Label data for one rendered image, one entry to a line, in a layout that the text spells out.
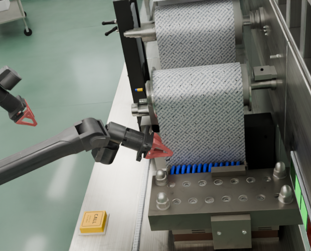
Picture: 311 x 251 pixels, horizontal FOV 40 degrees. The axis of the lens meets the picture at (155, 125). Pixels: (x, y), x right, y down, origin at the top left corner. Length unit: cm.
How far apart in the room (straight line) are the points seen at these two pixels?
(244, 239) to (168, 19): 67
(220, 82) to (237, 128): 15
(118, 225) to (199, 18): 67
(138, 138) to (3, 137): 259
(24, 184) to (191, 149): 203
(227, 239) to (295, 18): 58
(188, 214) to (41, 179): 208
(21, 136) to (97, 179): 219
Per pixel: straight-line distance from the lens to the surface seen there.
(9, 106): 158
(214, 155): 126
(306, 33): 86
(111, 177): 150
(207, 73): 116
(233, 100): 116
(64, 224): 271
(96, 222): 133
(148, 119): 131
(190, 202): 117
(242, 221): 113
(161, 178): 121
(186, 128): 120
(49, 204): 288
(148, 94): 118
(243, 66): 118
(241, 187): 120
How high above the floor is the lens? 185
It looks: 34 degrees down
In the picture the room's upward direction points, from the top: 10 degrees counter-clockwise
